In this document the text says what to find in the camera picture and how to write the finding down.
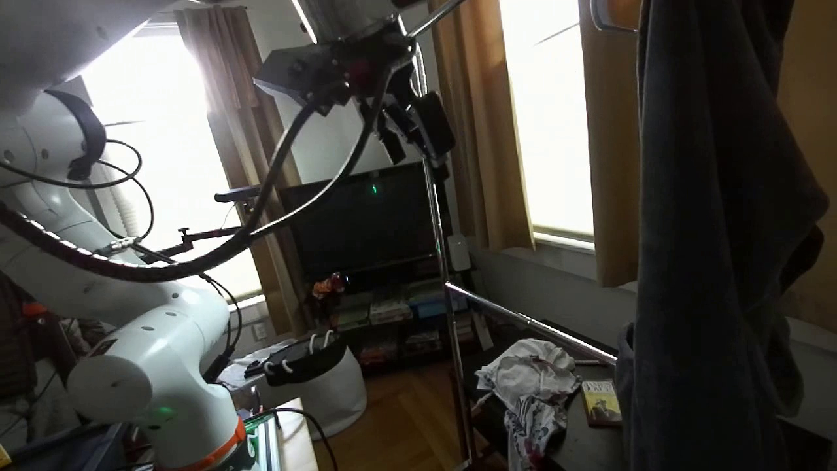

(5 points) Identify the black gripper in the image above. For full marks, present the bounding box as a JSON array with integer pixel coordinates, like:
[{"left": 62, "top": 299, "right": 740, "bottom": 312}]
[{"left": 344, "top": 33, "right": 457, "bottom": 168}]

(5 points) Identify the dark plush robe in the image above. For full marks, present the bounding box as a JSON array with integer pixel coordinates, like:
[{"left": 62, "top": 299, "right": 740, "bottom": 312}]
[{"left": 612, "top": 0, "right": 833, "bottom": 471}]

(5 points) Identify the metal garment rack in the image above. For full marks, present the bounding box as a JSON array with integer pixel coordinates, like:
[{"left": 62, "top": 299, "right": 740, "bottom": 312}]
[{"left": 401, "top": 0, "right": 622, "bottom": 471}]

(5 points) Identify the white crumpled clothes pile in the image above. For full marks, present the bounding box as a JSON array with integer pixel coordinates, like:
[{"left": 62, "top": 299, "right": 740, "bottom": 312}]
[{"left": 472, "top": 334, "right": 583, "bottom": 471}]

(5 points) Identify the narrow mustard curtain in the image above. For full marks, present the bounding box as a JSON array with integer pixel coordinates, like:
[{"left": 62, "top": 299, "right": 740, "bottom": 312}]
[
  {"left": 430, "top": 0, "right": 536, "bottom": 253},
  {"left": 171, "top": 4, "right": 310, "bottom": 341}
]

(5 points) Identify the black flat television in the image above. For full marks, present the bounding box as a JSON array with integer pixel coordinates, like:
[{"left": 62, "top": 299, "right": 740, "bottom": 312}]
[{"left": 278, "top": 160, "right": 440, "bottom": 294}]

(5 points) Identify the bright window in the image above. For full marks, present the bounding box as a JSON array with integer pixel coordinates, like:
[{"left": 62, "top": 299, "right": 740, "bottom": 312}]
[
  {"left": 497, "top": 0, "right": 599, "bottom": 240},
  {"left": 78, "top": 24, "right": 268, "bottom": 305}
]

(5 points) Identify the blue media box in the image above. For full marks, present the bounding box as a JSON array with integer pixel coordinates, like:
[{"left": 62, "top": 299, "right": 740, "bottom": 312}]
[{"left": 409, "top": 290, "right": 444, "bottom": 322}]

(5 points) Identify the orange toy figure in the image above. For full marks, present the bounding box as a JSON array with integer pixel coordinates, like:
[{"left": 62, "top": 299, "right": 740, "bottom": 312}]
[{"left": 306, "top": 270, "right": 349, "bottom": 305}]

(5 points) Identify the white media box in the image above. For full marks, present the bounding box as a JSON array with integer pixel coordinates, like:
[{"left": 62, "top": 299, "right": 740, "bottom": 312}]
[{"left": 370, "top": 299, "right": 414, "bottom": 328}]

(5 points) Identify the dark television stand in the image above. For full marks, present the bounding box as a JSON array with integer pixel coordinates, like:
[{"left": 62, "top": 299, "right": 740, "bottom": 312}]
[{"left": 302, "top": 260, "right": 457, "bottom": 380}]

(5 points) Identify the white plastic hanger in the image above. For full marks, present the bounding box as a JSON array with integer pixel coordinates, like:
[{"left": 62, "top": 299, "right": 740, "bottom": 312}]
[{"left": 586, "top": 0, "right": 648, "bottom": 36}]

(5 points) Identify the black item with white stripes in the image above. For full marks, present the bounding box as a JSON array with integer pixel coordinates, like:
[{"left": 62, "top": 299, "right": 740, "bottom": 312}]
[{"left": 260, "top": 328, "right": 349, "bottom": 387}]

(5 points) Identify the white round basket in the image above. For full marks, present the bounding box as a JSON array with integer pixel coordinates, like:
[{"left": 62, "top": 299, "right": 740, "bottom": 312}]
[{"left": 219, "top": 328, "right": 370, "bottom": 440}]

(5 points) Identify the yellow book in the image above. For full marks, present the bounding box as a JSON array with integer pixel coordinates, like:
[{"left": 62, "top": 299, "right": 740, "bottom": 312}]
[{"left": 578, "top": 376, "right": 627, "bottom": 432}]

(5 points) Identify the green lit electronics box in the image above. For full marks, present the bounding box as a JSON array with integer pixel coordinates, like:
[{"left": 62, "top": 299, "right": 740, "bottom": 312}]
[{"left": 242, "top": 410, "right": 282, "bottom": 471}]

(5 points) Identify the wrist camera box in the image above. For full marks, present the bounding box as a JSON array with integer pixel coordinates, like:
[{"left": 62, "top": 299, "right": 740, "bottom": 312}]
[{"left": 252, "top": 42, "right": 353, "bottom": 118}]

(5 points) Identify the black stereo camera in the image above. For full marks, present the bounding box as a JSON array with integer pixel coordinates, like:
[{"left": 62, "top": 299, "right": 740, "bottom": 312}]
[{"left": 214, "top": 182, "right": 270, "bottom": 206}]

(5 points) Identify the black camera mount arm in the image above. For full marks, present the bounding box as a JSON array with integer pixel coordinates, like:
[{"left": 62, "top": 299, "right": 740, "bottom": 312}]
[{"left": 130, "top": 198, "right": 268, "bottom": 267}]

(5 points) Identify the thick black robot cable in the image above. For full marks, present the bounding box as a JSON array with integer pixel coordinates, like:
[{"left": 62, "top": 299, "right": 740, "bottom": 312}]
[{"left": 0, "top": 88, "right": 391, "bottom": 284}]

